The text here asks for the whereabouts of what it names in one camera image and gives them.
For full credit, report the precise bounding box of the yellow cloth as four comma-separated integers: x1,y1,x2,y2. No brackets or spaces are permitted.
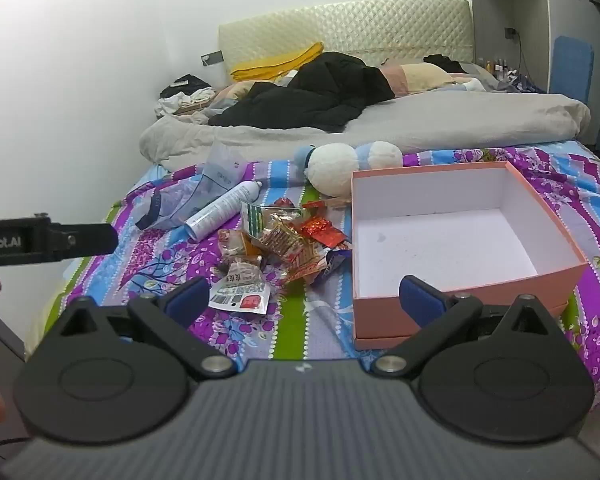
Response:
230,42,326,82

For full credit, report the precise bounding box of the clear snack packet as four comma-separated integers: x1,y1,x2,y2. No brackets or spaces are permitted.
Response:
224,256,268,286

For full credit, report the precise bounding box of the white and blue plush toy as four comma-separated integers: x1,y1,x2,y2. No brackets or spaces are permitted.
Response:
294,141,405,198

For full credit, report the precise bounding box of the pile of clothes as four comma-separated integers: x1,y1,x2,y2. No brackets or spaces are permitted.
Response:
154,74,218,116

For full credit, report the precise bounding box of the white cabinet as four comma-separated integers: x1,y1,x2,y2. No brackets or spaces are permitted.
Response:
467,0,600,96

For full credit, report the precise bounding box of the cream padded headboard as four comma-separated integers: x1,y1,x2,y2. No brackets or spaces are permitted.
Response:
217,0,471,86

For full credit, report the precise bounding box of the floral striped bed sheet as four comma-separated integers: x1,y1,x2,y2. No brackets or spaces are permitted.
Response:
25,141,600,408

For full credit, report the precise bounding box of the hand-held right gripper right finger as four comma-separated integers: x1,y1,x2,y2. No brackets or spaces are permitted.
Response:
370,275,556,378

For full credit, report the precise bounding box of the pink and beige pillow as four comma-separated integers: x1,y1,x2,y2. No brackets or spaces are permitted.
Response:
380,61,456,96

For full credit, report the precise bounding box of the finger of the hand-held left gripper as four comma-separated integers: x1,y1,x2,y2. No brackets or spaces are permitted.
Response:
50,224,119,261

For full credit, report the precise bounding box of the gold striped snack packet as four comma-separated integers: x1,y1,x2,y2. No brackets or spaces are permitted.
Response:
260,212,311,268

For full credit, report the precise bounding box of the orange snack packet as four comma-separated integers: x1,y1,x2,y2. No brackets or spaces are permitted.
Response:
217,228,263,266

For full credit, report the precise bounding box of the clear plastic zip bag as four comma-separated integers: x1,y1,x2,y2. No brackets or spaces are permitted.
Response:
135,140,248,231

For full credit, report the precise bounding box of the blue snack packet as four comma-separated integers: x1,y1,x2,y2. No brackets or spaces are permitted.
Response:
322,249,353,273

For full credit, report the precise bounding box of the grey duvet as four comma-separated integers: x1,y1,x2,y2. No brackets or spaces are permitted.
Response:
139,92,592,171

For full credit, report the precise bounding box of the black jacket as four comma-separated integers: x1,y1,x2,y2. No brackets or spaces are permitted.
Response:
207,51,396,133

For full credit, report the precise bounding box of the green and white snack packet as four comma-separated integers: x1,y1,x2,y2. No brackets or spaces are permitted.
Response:
239,200,268,237

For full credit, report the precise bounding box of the blue padded board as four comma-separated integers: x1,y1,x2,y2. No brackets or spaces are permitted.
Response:
550,36,595,106

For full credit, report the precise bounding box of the white spray can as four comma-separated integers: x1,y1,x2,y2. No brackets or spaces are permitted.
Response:
184,181,263,243

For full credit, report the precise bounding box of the small black garment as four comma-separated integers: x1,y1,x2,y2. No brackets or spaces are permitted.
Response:
422,53,468,75

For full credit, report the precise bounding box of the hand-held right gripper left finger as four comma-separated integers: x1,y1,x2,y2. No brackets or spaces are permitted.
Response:
55,276,236,380

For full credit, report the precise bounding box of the row of small bottles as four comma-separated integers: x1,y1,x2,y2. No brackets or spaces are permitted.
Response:
485,57,518,78

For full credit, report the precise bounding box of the pink cardboard box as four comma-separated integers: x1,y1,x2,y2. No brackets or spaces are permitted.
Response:
351,161,590,351

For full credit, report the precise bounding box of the red foil snack packet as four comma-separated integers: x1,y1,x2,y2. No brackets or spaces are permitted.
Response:
299,216,353,252

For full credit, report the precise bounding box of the white label snack packet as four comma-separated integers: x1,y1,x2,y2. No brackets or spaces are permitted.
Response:
209,280,272,315

